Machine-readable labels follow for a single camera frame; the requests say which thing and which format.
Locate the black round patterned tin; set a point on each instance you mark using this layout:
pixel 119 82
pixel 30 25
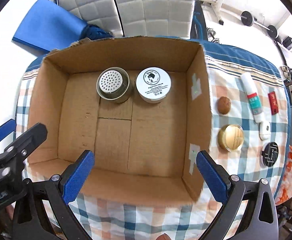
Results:
pixel 269 154

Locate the white rounded small case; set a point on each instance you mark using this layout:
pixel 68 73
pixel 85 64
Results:
pixel 264 130

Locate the grey padded cushion front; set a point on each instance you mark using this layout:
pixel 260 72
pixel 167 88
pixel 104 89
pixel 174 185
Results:
pixel 156 17

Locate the red small box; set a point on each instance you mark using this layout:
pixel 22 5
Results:
pixel 273 103

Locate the barbell on floor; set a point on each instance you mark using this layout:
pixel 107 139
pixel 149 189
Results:
pixel 249 20

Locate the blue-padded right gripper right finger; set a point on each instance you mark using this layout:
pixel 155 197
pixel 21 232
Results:
pixel 259 220

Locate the small brown walnut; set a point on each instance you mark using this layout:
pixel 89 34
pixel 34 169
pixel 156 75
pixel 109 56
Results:
pixel 224 105

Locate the white round cream jar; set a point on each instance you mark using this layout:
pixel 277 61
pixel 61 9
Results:
pixel 153 84

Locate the grey padded cushion rear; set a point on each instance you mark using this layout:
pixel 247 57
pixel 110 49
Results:
pixel 102 13

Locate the metal perforated-lid tin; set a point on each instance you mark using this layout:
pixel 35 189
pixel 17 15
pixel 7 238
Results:
pixel 114 85

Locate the pair of white shoes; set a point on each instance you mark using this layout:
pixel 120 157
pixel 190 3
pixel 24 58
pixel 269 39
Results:
pixel 285 71

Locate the black treadmill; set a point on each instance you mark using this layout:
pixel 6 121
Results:
pixel 287 42

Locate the plaid checkered table cloth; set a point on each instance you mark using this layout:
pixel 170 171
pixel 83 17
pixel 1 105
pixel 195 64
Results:
pixel 248 119

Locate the black blue bench pad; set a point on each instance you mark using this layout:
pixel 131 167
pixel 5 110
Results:
pixel 198 27

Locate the blue foam mat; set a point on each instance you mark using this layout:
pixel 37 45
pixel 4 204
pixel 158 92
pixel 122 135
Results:
pixel 48 26

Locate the grey padded cushion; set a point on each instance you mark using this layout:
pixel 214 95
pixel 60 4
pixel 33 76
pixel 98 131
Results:
pixel 102 13
pixel 156 17

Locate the gold round tin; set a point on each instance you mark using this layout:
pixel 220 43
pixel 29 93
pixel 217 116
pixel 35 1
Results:
pixel 231 137

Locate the white tube bottle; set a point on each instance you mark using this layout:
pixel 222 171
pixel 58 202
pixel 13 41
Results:
pixel 252 96

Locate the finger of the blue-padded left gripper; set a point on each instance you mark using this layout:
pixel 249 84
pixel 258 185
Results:
pixel 30 220

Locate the open cardboard box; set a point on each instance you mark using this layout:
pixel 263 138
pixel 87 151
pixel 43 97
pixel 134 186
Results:
pixel 144 153

